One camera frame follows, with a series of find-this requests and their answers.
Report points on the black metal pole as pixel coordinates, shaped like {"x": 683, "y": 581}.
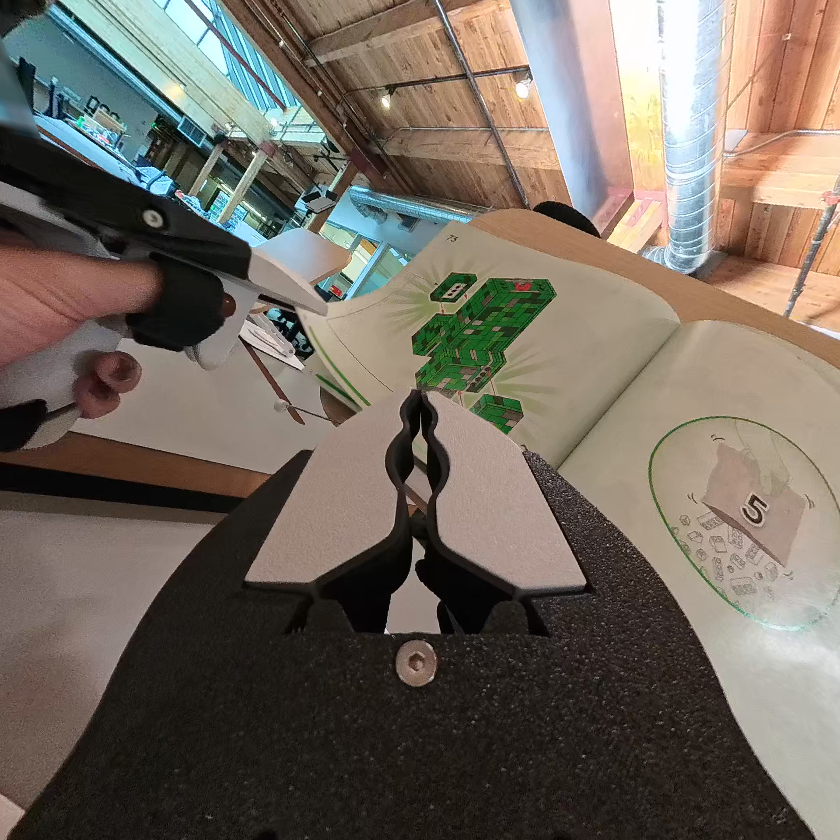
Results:
{"x": 810, "y": 256}

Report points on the person's left hand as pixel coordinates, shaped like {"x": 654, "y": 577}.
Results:
{"x": 65, "y": 295}

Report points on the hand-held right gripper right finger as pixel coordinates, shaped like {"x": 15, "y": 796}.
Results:
{"x": 499, "y": 512}

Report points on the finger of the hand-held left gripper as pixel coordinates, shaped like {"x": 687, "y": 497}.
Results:
{"x": 289, "y": 285}

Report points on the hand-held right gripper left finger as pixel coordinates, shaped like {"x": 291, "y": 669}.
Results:
{"x": 334, "y": 505}

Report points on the dark rounded object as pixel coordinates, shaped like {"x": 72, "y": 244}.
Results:
{"x": 564, "y": 216}

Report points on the grey desk with wooden edge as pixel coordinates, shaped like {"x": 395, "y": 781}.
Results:
{"x": 197, "y": 407}

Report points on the book stand with black sticker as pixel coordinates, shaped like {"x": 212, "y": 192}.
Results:
{"x": 315, "y": 253}

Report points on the ceiling track light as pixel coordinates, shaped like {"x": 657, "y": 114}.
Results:
{"x": 387, "y": 98}
{"x": 523, "y": 85}

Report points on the silver ventilation duct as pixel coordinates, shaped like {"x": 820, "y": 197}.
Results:
{"x": 407, "y": 203}
{"x": 692, "y": 164}

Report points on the ceiling mounted black device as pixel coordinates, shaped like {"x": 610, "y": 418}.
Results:
{"x": 319, "y": 199}

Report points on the instruction booklet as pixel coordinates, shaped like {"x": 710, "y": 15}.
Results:
{"x": 590, "y": 341}

